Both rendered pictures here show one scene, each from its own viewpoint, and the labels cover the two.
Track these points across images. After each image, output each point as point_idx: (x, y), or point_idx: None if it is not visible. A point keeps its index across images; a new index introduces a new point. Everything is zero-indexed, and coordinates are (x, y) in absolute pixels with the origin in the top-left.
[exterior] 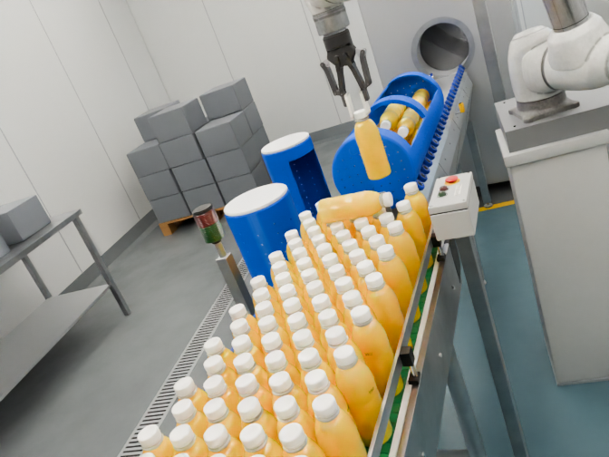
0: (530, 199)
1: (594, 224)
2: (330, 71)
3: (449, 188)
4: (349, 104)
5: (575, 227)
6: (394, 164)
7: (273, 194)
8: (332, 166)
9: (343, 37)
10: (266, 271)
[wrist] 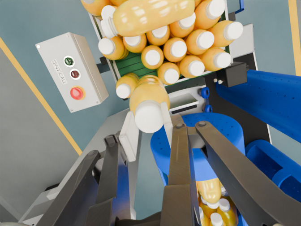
0: None
1: (88, 152)
2: (244, 205)
3: (72, 78)
4: (162, 114)
5: (96, 149)
6: (166, 140)
7: None
8: (242, 130)
9: None
10: (288, 77)
